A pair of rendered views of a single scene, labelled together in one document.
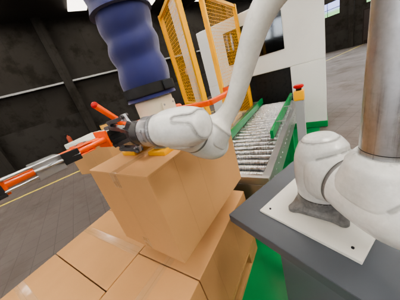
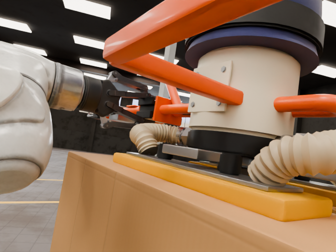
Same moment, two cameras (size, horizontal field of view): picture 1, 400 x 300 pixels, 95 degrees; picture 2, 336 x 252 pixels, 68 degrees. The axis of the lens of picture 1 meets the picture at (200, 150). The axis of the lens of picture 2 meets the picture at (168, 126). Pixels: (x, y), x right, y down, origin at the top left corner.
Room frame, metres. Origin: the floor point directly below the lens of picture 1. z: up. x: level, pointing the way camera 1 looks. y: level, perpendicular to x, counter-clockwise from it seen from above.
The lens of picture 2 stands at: (0.87, -0.31, 1.11)
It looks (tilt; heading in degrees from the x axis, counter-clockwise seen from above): 5 degrees up; 105
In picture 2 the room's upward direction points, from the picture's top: 8 degrees clockwise
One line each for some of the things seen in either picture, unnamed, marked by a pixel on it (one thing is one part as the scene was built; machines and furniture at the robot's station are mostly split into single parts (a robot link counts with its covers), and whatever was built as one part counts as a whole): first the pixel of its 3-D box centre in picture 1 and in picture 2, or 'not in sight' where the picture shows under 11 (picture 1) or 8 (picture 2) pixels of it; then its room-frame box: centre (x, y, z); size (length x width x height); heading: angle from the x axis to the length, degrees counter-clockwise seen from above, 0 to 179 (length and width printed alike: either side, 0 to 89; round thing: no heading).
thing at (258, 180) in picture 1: (220, 177); not in sight; (1.18, -0.09, 0.58); 0.70 x 0.03 x 0.06; 53
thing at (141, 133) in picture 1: (152, 130); (64, 88); (0.53, 0.12, 1.20); 0.09 x 0.06 x 0.09; 143
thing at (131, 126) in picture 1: (136, 133); (98, 97); (0.58, 0.17, 1.20); 0.09 x 0.07 x 0.08; 53
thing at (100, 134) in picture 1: (112, 135); (159, 111); (0.68, 0.29, 1.20); 0.10 x 0.08 x 0.06; 51
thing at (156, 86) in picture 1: (150, 89); (248, 44); (0.88, 0.13, 1.31); 0.23 x 0.23 x 0.04
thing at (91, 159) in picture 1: (104, 149); not in sight; (2.20, 1.11, 0.82); 0.60 x 0.40 x 0.40; 67
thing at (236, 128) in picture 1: (246, 115); not in sight; (2.56, -0.79, 0.60); 1.60 x 0.11 x 0.09; 143
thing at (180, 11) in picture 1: (193, 99); not in sight; (2.42, -0.12, 1.05); 0.87 x 0.10 x 2.10; 15
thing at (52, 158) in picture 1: (47, 166); (122, 114); (0.52, 0.43, 1.19); 0.07 x 0.07 x 0.04; 51
